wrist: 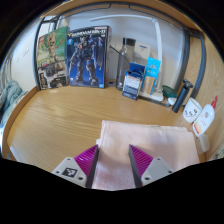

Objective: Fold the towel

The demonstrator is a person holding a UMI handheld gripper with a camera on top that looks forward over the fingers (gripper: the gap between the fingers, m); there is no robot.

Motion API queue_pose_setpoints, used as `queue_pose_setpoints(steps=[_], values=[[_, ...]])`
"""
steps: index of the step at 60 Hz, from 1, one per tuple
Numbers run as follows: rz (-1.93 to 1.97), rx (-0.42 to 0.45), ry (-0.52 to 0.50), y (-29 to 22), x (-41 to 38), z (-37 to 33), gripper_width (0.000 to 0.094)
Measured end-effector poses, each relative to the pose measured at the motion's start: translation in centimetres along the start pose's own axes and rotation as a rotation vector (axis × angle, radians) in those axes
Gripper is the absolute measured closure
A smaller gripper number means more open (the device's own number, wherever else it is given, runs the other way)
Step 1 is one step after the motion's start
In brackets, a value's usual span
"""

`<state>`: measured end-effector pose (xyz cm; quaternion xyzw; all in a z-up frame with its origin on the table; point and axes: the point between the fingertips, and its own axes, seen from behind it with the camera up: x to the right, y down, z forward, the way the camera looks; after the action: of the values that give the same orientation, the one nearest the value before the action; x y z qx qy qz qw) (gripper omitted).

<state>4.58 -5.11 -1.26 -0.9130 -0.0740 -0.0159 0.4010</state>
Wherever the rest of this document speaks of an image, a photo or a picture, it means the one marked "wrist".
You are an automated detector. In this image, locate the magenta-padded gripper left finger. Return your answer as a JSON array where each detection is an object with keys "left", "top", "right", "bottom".
[{"left": 51, "top": 144, "right": 100, "bottom": 189}]

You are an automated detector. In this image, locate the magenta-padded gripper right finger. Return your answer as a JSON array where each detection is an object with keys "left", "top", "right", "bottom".
[{"left": 128, "top": 144, "right": 175, "bottom": 188}]

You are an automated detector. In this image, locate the pink towel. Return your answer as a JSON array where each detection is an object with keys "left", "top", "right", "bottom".
[{"left": 91, "top": 119, "right": 201, "bottom": 192}]

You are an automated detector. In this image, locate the green patterned cloth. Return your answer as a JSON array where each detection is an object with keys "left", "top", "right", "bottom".
[{"left": 216, "top": 143, "right": 224, "bottom": 160}]

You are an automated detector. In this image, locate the white mug with face print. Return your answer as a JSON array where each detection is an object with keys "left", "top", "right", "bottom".
[{"left": 182, "top": 97, "right": 203, "bottom": 124}]

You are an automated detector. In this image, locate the white pump bottle red nozzle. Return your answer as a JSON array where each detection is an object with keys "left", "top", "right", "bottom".
[{"left": 192, "top": 95, "right": 219, "bottom": 138}]

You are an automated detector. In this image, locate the black cylindrical shaver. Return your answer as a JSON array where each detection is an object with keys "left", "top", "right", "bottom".
[{"left": 171, "top": 79, "right": 194, "bottom": 114}]

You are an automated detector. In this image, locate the dark green round tin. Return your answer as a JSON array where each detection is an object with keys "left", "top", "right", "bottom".
[{"left": 161, "top": 84, "right": 178, "bottom": 99}]

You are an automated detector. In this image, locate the small dark blue box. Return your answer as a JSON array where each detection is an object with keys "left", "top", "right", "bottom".
[{"left": 121, "top": 62, "right": 146, "bottom": 101}]

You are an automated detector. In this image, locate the bed with teal bedding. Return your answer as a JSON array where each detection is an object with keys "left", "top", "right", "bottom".
[{"left": 0, "top": 79, "right": 29, "bottom": 124}]

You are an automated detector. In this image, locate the clear bottle with black cap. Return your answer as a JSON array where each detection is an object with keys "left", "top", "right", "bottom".
[{"left": 115, "top": 37, "right": 137, "bottom": 92}]

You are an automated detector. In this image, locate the blue robot model kit box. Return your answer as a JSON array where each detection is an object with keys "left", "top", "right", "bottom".
[{"left": 65, "top": 25, "right": 113, "bottom": 89}]

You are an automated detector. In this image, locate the green toy box tree figure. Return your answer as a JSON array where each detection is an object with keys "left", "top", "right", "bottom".
[{"left": 35, "top": 26, "right": 71, "bottom": 91}]

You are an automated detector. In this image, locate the white box with blue label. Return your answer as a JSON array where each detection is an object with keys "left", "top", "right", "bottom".
[{"left": 133, "top": 42, "right": 152, "bottom": 67}]

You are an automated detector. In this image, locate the white desk lamp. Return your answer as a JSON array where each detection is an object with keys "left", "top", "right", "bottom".
[{"left": 89, "top": 13, "right": 166, "bottom": 103}]

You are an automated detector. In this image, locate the grey metal desk frame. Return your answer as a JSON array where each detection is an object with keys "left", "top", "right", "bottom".
[{"left": 33, "top": 1, "right": 207, "bottom": 99}]

